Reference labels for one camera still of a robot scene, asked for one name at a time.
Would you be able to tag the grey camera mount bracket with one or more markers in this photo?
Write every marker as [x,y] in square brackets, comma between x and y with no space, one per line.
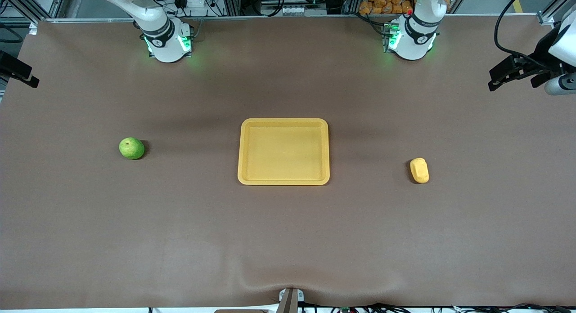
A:
[290,301]

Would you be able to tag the white power strip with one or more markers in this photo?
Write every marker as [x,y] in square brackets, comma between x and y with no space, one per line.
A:
[196,7]

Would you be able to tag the green apple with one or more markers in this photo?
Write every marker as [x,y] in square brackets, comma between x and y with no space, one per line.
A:
[131,148]

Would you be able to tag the brown table mat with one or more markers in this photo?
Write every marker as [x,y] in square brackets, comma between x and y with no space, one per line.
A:
[288,241]

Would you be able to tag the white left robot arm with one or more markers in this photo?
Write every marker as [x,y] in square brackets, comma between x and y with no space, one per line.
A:
[411,38]

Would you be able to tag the yellow potato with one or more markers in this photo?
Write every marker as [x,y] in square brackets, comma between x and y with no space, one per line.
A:
[419,170]

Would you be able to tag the yellow plastic tray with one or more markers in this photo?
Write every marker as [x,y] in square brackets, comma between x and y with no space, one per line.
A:
[283,153]

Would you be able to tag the aluminium frame rail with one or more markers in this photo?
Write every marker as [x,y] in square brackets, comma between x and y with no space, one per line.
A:
[270,17]

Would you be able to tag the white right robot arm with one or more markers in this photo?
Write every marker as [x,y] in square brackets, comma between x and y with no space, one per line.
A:
[164,38]

